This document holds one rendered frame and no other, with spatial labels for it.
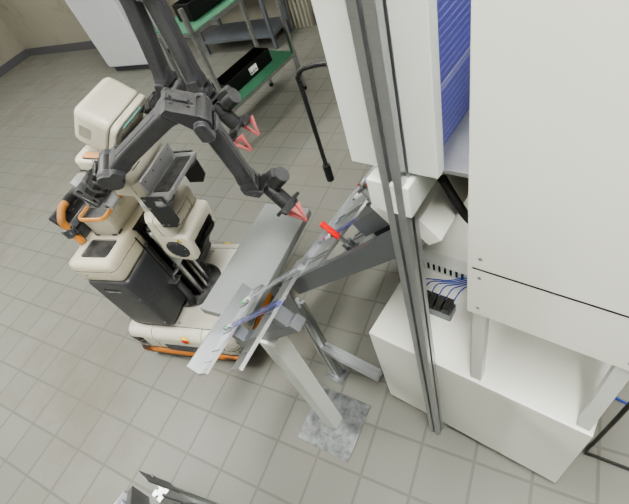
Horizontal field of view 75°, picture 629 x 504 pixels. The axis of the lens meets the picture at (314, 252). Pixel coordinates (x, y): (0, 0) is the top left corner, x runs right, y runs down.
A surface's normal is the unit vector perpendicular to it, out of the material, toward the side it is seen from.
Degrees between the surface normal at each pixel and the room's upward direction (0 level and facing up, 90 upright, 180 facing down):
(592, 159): 90
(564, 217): 90
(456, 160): 0
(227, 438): 0
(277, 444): 0
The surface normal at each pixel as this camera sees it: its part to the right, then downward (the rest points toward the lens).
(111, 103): 0.43, -0.45
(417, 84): -0.55, 0.72
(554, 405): -0.27, -0.62
